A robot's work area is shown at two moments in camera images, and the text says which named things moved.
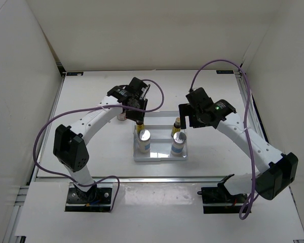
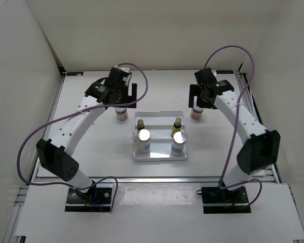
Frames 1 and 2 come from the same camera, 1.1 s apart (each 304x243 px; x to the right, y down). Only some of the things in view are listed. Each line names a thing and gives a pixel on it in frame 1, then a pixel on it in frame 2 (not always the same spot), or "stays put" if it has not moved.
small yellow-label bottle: (140, 125) stays put
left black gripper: (139, 116) → (127, 98)
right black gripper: (186, 110) → (194, 90)
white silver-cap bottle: (144, 141) stays put
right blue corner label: (225, 72) stays put
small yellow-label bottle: (177, 127) stays put
